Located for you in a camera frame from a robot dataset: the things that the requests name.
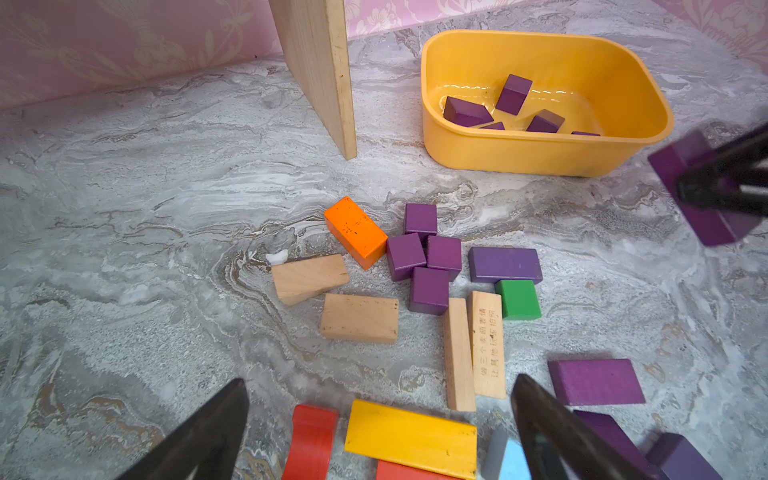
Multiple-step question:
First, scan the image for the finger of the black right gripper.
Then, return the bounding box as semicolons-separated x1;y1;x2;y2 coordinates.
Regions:
676;123;767;218

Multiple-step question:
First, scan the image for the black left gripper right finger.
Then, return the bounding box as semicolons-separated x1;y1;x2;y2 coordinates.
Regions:
511;374;648;479

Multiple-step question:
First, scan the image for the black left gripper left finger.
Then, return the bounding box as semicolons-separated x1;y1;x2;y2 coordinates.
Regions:
120;378;249;479

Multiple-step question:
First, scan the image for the yellow plastic storage bin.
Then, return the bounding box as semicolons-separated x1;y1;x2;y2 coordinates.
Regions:
420;30;675;177

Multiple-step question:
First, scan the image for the light blue wooden brick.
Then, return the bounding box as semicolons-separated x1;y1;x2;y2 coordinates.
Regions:
481;428;532;480

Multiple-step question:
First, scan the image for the purple slanted right brick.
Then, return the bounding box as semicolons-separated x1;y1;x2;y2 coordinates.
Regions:
648;124;767;247

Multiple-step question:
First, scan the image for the natural wood long brick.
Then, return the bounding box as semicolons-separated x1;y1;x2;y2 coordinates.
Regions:
443;298;476;412
469;291;506;399

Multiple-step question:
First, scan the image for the yellow wooden brick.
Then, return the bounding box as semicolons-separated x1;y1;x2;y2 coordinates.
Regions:
344;400;478;479

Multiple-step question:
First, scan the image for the green wooden brick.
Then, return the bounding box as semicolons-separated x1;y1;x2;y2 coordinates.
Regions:
495;280;542;320

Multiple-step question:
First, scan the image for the red flat wooden brick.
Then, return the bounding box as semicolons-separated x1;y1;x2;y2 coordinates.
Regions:
375;460;456;480

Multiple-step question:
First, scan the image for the purple flat brick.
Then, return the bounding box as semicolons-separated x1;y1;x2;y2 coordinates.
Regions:
469;247;543;284

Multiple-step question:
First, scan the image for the natural wood flat brick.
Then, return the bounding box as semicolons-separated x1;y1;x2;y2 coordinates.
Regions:
320;293;399;344

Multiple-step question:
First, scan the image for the purple cube brick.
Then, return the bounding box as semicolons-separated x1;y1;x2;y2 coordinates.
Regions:
404;203;438;242
409;267;449;315
386;233;427;282
427;236;462;281

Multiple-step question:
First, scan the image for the orange wooden brick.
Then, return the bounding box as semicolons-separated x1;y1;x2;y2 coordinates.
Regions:
324;197;388;270

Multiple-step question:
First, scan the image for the wooden two-tier shelf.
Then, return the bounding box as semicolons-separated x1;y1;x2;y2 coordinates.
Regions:
269;0;357;160

